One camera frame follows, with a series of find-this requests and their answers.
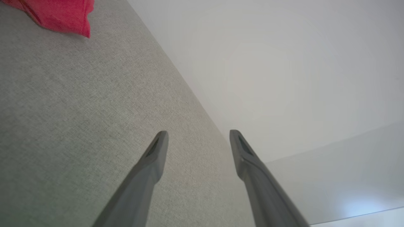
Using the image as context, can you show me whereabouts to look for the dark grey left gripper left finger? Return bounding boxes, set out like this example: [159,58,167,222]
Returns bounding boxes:
[92,131,169,227]

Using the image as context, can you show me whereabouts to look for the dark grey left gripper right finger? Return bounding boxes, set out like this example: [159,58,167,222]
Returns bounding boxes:
[229,130,311,227]

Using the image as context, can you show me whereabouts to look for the red and white Bulls jersey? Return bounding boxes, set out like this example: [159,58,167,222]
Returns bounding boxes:
[2,0,95,38]

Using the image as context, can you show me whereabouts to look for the grey fabric sofa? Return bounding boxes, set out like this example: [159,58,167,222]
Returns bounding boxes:
[0,0,257,227]

